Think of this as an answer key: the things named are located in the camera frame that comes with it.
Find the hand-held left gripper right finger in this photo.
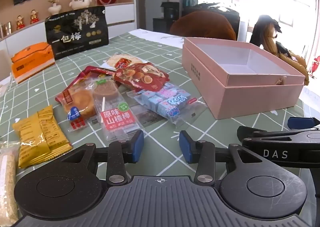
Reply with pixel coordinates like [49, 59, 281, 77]
[179, 130, 266, 185]

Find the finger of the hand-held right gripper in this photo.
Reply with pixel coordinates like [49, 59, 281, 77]
[237, 126, 269, 143]
[287, 117, 320, 130]

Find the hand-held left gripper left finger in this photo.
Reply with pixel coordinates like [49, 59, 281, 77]
[60, 130, 145, 185]

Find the pink gift box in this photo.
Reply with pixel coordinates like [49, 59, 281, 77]
[182, 37, 306, 120]

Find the clear hawthorn lollipop packet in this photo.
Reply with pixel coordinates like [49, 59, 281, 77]
[91, 78, 145, 143]

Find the blue candy packet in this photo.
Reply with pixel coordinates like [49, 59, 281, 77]
[126, 82, 208, 129]

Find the red mini pancake packet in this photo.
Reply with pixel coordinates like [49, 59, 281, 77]
[114, 62, 170, 92]

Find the red cake packet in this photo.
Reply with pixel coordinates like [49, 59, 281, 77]
[55, 65, 115, 133]

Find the rice cracker packet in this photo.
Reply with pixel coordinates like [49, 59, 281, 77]
[105, 53, 148, 70]

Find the yellow snack packet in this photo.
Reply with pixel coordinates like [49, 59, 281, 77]
[12, 105, 73, 169]

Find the clear oat bar packet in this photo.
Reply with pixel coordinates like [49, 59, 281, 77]
[0, 141, 20, 226]

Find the green checkered tablecloth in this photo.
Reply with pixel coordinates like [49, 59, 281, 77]
[0, 29, 320, 217]

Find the brown plush toy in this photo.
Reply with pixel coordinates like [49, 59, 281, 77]
[170, 12, 237, 41]

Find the black plum snack bag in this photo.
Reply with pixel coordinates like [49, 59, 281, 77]
[44, 6, 110, 61]

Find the black water dispenser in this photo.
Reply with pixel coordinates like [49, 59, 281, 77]
[153, 1, 180, 34]

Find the orange tissue pack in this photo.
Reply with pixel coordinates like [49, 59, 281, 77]
[11, 42, 55, 85]

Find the white flower vase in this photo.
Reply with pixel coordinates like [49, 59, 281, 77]
[47, 0, 62, 15]

